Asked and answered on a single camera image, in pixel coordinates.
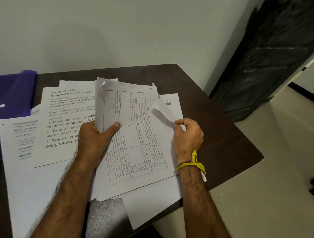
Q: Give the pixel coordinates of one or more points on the blue plastic folder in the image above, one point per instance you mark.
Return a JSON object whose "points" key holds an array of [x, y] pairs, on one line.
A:
{"points": [[16, 94]]}

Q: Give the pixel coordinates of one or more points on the person's left forearm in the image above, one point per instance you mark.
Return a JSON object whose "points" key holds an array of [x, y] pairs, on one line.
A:
{"points": [[66, 198]]}

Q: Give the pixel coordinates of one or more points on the person's right forearm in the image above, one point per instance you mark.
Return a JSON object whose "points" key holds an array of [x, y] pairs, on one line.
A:
{"points": [[200, 203]]}

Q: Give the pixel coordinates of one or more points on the yellow thread wristband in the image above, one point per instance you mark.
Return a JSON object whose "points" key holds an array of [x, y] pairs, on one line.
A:
{"points": [[193, 163]]}

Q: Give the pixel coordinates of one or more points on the bundle of table-printed sheets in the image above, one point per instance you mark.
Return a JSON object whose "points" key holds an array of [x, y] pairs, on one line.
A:
{"points": [[137, 147]]}

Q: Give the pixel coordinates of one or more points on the person's right thumb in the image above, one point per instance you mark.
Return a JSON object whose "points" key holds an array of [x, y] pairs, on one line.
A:
{"points": [[177, 133]]}

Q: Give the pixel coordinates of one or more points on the blank white paper sheet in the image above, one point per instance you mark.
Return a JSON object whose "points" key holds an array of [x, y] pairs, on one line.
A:
{"points": [[152, 203]]}

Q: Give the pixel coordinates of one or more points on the paper sheet with small print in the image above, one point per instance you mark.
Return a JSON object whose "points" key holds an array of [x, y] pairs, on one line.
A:
{"points": [[22, 171]]}

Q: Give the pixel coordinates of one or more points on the grey speckled trousers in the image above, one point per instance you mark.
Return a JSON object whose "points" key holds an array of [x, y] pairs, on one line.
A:
{"points": [[105, 218]]}

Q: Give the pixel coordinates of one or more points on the paper sheet with large print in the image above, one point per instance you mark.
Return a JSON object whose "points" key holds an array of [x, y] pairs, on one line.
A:
{"points": [[63, 120]]}

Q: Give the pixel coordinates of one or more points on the person's left thumb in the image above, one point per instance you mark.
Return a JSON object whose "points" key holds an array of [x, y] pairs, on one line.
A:
{"points": [[111, 130]]}

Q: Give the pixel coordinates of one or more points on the person's right hand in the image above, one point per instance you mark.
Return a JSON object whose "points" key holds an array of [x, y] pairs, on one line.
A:
{"points": [[190, 139]]}

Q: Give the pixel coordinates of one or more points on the person's left hand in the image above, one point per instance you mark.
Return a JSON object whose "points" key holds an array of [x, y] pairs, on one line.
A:
{"points": [[89, 143]]}

